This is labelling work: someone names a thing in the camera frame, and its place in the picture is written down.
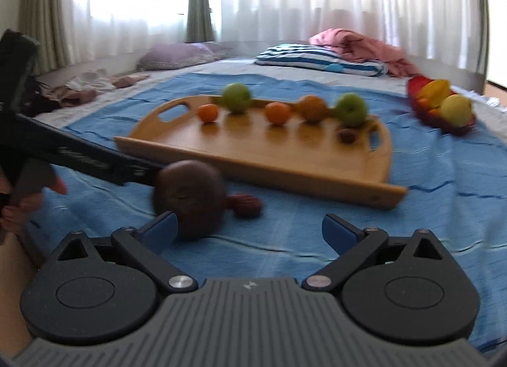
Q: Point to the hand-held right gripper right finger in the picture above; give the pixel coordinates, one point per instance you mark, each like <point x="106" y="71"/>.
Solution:
<point x="338" y="232"/>

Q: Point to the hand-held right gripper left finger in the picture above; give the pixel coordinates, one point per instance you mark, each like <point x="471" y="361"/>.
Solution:
<point x="160" y="226"/>

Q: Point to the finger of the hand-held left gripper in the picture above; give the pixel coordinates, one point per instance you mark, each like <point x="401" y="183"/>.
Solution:
<point x="140" y="172"/>

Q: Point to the dark brown tomato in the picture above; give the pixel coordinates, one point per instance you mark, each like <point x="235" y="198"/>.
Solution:
<point x="190" y="196"/>

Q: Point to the red dried date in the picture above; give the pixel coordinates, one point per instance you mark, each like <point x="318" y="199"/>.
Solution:
<point x="347" y="135"/>
<point x="246" y="204"/>

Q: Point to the orange tangerine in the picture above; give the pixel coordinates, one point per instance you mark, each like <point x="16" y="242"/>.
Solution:
<point x="277" y="112"/>
<point x="208" y="112"/>

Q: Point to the dull brown orange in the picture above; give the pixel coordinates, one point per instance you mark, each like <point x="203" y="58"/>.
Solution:
<point x="313" y="108"/>

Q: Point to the person's left forearm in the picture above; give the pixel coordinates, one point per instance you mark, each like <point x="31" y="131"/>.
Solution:
<point x="12" y="291"/>

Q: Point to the person's left hand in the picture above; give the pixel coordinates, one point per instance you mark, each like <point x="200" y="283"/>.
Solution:
<point x="23" y="206"/>

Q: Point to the pink clothes pile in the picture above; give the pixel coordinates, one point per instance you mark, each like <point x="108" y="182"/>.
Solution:
<point x="83" y="89"/>

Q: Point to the blue checkered blanket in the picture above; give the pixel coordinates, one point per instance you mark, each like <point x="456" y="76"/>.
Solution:
<point x="435" y="177"/>

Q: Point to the green apple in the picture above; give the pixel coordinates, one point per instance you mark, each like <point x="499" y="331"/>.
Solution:
<point x="351" y="109"/>
<point x="236" y="97"/>

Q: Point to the purple pillow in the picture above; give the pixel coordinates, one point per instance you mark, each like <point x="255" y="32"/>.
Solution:
<point x="178" y="54"/>

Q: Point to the small orange kumquat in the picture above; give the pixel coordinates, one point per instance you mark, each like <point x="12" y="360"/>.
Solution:
<point x="433" y="112"/>
<point x="424" y="102"/>

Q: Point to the red glass bowl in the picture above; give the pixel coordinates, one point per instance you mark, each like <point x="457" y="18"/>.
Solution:
<point x="416" y="93"/>

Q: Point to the yellow mango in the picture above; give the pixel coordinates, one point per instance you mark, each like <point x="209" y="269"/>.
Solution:
<point x="455" y="110"/>

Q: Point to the blue white striped pillow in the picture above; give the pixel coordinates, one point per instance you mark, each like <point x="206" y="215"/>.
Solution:
<point x="317" y="58"/>

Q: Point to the pink quilt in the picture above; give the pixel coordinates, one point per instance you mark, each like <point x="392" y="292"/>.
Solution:
<point x="356" y="46"/>

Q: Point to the white wardrobe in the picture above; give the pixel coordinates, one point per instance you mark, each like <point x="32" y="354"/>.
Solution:
<point x="497" y="34"/>

